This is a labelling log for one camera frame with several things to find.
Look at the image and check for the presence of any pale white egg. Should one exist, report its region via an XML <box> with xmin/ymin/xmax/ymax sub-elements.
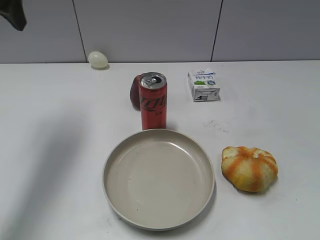
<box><xmin>87</xmin><ymin>51</ymin><xmax>109</xmax><ymax>69</ymax></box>

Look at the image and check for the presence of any orange striped bread bun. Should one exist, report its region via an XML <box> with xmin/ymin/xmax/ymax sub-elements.
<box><xmin>221</xmin><ymin>146</ymin><xmax>278</xmax><ymax>193</ymax></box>

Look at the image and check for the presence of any red cola can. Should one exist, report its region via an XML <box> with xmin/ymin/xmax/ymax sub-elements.
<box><xmin>138</xmin><ymin>72</ymin><xmax>168</xmax><ymax>130</ymax></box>

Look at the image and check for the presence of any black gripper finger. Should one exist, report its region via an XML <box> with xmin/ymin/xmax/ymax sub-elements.
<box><xmin>0</xmin><ymin>0</ymin><xmax>27</xmax><ymax>32</ymax></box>

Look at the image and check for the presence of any beige round plate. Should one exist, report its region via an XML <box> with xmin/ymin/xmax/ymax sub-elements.
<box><xmin>102</xmin><ymin>129</ymin><xmax>215</xmax><ymax>231</ymax></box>

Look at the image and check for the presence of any dark red wax apple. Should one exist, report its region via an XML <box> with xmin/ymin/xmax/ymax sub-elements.
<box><xmin>129</xmin><ymin>74</ymin><xmax>143</xmax><ymax>111</ymax></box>

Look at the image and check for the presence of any small white milk carton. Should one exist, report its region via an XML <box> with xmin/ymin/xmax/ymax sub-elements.
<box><xmin>187</xmin><ymin>68</ymin><xmax>220</xmax><ymax>102</ymax></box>

